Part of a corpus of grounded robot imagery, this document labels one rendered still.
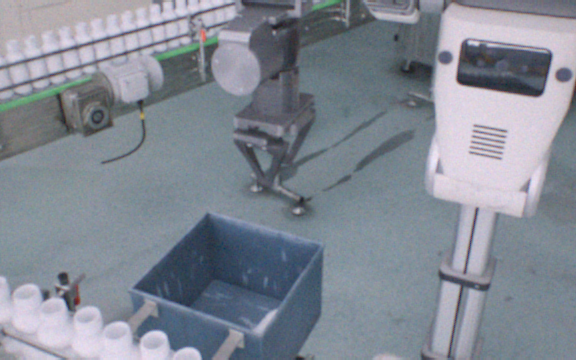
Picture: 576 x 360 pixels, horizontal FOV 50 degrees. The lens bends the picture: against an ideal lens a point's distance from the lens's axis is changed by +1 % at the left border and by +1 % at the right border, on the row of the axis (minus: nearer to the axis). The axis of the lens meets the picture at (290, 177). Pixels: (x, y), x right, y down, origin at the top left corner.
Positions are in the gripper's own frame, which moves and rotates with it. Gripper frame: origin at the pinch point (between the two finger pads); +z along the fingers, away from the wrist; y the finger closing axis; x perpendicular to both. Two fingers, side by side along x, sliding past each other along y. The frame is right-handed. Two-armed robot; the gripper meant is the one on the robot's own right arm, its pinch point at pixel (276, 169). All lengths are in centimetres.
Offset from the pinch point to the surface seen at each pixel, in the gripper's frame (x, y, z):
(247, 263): -29, -43, 57
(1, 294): -40.6, 14.4, 24.7
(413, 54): -68, -380, 118
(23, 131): -122, -65, 50
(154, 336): -13.7, 12.3, 24.4
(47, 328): -30.5, 15.9, 26.4
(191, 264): -39, -34, 54
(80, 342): -24.8, 15.5, 27.3
